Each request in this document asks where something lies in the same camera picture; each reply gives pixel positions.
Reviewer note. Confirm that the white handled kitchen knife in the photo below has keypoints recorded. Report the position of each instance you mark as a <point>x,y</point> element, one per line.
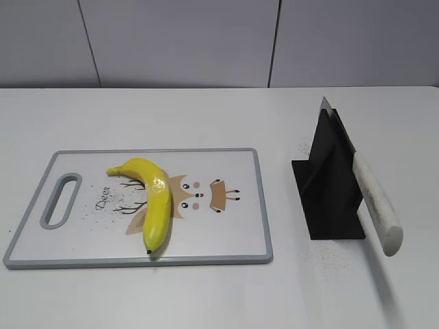
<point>388,228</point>

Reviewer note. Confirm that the black knife stand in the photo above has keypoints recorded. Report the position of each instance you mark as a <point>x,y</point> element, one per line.
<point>329,193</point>

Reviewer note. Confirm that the yellow plastic banana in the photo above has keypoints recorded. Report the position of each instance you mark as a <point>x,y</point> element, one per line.
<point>159,199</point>

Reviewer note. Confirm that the white cutting board grey rim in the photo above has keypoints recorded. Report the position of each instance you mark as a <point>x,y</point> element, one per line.
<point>81,217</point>

